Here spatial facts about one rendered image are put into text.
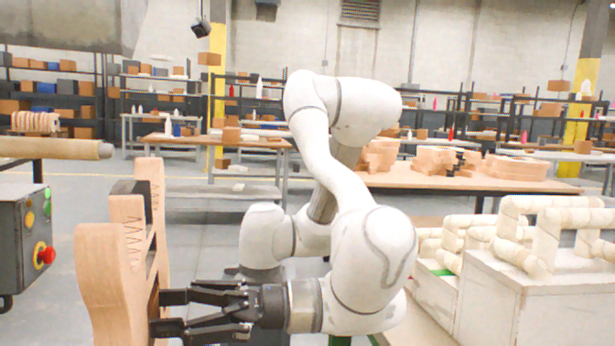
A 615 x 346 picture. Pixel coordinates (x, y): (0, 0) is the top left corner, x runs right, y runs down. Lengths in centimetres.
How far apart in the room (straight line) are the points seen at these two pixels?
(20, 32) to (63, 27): 4
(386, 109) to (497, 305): 57
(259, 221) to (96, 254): 99
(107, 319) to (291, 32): 1155
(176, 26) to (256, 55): 217
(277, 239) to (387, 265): 93
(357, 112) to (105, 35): 68
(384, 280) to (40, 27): 52
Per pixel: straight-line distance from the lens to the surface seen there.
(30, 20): 59
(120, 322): 58
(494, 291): 76
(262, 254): 147
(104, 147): 72
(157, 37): 1192
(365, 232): 56
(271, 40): 1186
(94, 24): 57
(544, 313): 75
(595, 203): 89
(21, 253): 104
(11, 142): 76
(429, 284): 92
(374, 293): 61
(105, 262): 51
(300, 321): 71
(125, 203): 62
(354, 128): 111
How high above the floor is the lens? 134
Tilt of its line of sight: 10 degrees down
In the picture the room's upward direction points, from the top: 4 degrees clockwise
